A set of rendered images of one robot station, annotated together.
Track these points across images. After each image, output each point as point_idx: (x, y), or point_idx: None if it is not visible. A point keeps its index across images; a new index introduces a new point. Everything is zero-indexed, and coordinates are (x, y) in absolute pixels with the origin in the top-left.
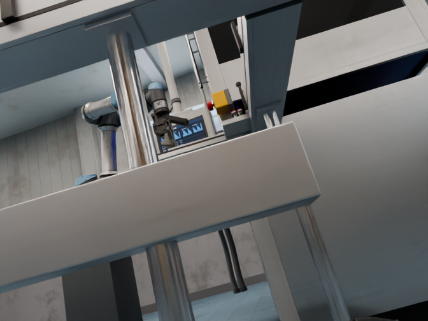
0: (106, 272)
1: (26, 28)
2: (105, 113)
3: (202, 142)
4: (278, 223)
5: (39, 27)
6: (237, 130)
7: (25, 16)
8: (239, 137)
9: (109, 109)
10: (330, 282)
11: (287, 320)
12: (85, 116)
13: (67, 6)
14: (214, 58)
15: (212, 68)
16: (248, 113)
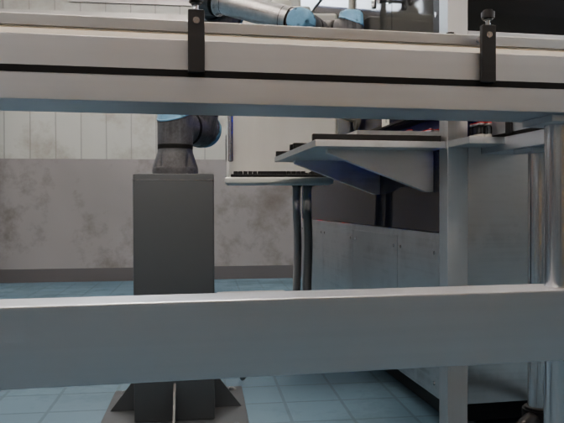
0: (207, 270)
1: (502, 101)
2: (251, 22)
3: (414, 142)
4: (477, 279)
5: (517, 105)
6: (471, 146)
7: (503, 85)
8: (464, 152)
9: (271, 24)
10: (542, 368)
11: (454, 387)
12: (205, 7)
13: (549, 91)
14: (465, 18)
15: (457, 33)
16: (504, 138)
